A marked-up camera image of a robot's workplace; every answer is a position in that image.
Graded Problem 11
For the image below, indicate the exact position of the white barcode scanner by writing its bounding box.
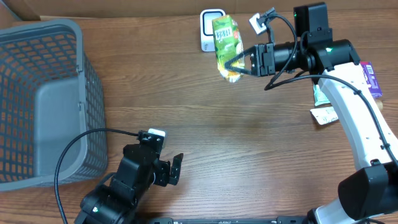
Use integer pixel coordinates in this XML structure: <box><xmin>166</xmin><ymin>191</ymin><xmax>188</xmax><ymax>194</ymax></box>
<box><xmin>200</xmin><ymin>9</ymin><xmax>226</xmax><ymax>52</ymax></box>

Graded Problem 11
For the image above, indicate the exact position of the green yellow snack packet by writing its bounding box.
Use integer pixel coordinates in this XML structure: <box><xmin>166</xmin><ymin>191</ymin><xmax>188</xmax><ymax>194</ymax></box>
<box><xmin>212</xmin><ymin>15</ymin><xmax>244</xmax><ymax>83</ymax></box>

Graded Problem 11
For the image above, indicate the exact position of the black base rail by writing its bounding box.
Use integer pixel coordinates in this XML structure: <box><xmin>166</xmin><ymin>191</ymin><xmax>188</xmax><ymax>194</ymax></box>
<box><xmin>145</xmin><ymin>216</ymin><xmax>310</xmax><ymax>224</ymax></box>

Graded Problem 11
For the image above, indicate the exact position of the purple Carefree pad packet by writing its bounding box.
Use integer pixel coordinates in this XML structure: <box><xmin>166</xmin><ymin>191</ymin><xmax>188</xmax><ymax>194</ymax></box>
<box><xmin>360</xmin><ymin>62</ymin><xmax>382</xmax><ymax>98</ymax></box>

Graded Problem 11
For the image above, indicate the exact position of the white tube gold cap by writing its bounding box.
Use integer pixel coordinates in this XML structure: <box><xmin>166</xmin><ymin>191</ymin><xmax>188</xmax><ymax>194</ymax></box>
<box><xmin>310</xmin><ymin>99</ymin><xmax>384</xmax><ymax>126</ymax></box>

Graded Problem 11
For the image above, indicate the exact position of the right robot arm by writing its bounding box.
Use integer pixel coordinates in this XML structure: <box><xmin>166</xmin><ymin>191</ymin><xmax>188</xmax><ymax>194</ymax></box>
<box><xmin>224</xmin><ymin>2</ymin><xmax>397</xmax><ymax>224</ymax></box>

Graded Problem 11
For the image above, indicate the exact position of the teal tissue packet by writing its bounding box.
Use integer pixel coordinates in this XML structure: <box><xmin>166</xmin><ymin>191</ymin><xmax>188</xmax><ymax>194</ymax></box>
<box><xmin>313</xmin><ymin>84</ymin><xmax>330</xmax><ymax>106</ymax></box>

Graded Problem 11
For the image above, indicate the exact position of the grey plastic shopping basket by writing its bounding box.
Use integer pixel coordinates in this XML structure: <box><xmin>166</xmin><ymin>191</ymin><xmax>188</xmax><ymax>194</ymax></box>
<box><xmin>1</xmin><ymin>19</ymin><xmax>108</xmax><ymax>192</ymax></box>

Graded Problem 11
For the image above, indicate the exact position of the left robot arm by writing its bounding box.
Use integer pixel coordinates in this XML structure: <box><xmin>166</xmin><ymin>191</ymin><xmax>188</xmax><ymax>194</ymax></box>
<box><xmin>74</xmin><ymin>128</ymin><xmax>183</xmax><ymax>223</ymax></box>

